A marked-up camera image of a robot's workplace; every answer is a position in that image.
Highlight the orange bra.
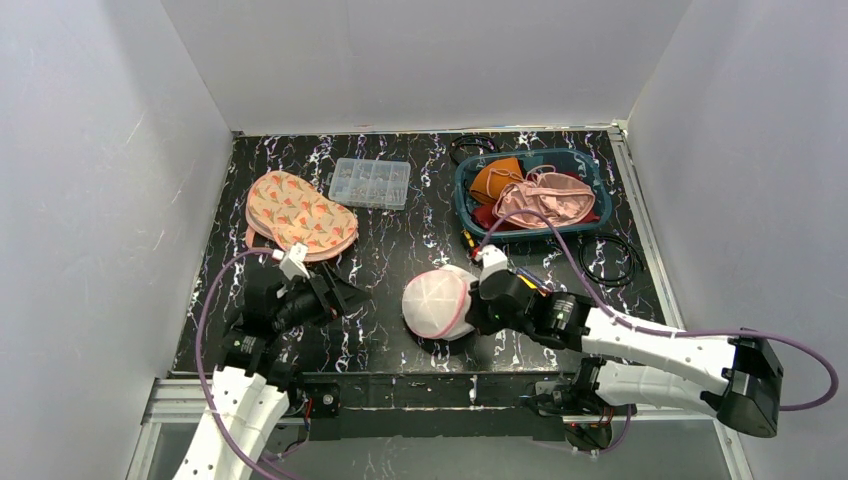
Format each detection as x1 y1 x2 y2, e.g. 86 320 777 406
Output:
469 157 525 204

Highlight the clear plastic parts box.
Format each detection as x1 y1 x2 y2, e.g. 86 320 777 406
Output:
329 158 411 211

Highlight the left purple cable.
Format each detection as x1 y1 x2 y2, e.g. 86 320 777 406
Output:
195 247 306 480

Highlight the purple cable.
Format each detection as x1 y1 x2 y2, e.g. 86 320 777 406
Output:
473 209 840 412
195 247 306 480

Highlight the black cable behind basket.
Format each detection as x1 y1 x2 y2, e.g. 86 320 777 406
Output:
449 135 499 166

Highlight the white mesh laundry bag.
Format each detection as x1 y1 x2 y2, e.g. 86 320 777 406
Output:
402 265 478 341

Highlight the teal plastic basket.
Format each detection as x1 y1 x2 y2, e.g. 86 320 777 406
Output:
454 148 612 243

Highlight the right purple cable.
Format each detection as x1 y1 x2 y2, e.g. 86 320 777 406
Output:
473 209 840 412

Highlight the floral pink laundry bag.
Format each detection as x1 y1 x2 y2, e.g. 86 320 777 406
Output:
245 171 359 262

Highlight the dark red bra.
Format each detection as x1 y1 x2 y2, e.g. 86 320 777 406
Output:
471 170 602 233

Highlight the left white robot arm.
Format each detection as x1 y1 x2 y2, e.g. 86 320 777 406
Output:
174 264 371 479

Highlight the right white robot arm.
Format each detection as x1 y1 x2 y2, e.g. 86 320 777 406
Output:
469 270 784 438

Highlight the black coiled cable right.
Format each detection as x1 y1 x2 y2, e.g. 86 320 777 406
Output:
578 233 645 289

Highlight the black yellow screwdriver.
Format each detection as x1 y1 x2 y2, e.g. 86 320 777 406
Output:
461 229 479 261

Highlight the pink satin bra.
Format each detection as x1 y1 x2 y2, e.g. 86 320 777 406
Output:
493 167 600 229

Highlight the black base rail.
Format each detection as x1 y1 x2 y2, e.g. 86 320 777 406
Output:
284 370 637 452

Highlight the yellow red screwdriver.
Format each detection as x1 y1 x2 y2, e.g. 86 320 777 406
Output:
517 269 550 295

